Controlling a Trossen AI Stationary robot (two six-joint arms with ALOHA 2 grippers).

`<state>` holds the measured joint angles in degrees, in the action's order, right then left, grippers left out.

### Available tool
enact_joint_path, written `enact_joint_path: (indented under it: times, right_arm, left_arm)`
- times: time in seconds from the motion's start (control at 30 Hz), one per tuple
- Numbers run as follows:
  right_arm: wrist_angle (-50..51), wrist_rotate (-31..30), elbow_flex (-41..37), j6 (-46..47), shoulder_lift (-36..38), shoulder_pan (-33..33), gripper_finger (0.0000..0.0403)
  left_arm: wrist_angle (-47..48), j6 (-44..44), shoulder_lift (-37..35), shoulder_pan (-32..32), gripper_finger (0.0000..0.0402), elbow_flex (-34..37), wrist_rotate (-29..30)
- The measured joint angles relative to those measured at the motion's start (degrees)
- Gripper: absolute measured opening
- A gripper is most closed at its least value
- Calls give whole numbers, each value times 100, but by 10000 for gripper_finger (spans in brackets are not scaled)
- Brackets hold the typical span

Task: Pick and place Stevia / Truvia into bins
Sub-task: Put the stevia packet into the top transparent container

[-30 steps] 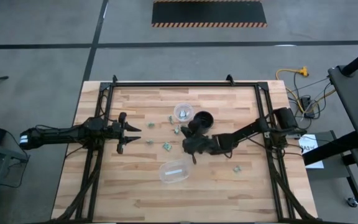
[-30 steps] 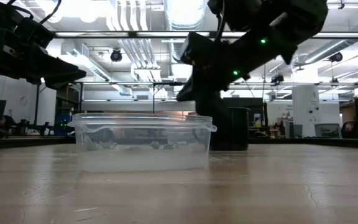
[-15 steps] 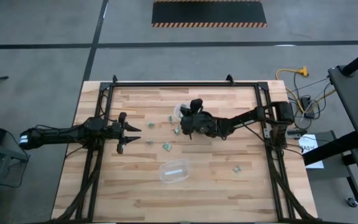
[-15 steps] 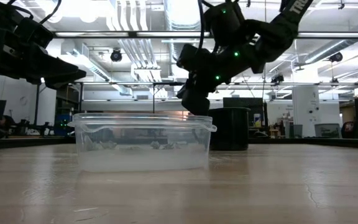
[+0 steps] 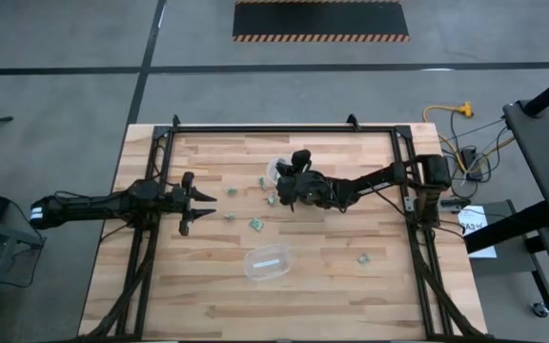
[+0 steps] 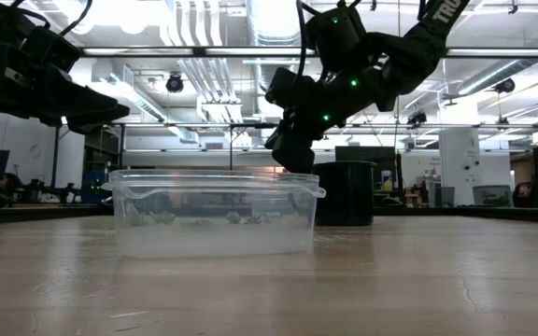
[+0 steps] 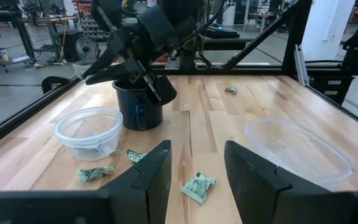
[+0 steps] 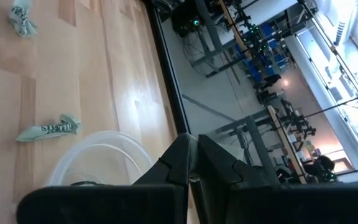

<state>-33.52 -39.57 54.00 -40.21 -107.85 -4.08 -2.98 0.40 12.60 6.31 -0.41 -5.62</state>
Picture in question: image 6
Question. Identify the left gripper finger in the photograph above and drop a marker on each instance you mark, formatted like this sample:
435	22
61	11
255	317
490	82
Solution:
77	98
96	120

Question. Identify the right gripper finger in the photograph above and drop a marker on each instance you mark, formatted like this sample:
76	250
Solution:
294	156
274	135

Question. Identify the black enamel mug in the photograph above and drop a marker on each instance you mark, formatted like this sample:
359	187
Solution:
346	196

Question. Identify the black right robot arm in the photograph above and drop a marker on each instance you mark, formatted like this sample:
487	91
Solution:
414	51

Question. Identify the blue box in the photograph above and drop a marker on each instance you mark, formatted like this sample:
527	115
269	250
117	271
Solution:
94	184

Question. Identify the person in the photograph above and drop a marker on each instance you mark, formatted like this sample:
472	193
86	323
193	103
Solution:
9	184

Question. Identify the rectangular clear plastic container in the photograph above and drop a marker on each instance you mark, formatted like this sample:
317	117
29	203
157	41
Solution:
213	238

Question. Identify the white pillar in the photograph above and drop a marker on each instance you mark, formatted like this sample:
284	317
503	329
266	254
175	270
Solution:
458	168

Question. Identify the grey bin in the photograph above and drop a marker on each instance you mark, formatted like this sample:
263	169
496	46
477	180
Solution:
492	196

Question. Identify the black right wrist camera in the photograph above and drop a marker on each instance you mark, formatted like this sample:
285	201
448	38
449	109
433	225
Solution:
282	88

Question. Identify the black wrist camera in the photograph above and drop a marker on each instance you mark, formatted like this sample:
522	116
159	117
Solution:
282	88
52	49

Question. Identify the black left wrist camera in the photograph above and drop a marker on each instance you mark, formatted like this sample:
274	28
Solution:
52	49

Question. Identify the black overhead camera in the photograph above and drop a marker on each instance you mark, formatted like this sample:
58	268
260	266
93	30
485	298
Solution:
174	83
417	117
505	85

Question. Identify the silver ventilation duct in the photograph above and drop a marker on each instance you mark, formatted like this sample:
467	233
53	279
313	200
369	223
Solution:
273	23

